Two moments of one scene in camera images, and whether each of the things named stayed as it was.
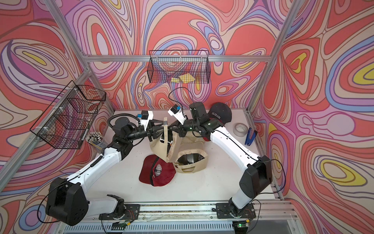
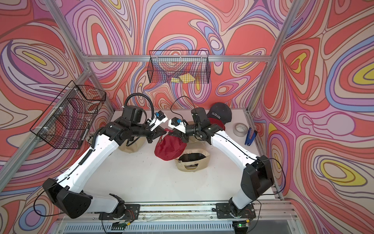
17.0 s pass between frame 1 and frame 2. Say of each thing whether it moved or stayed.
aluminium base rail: stayed
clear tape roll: stayed
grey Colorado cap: stayed
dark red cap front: moved
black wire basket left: stayed
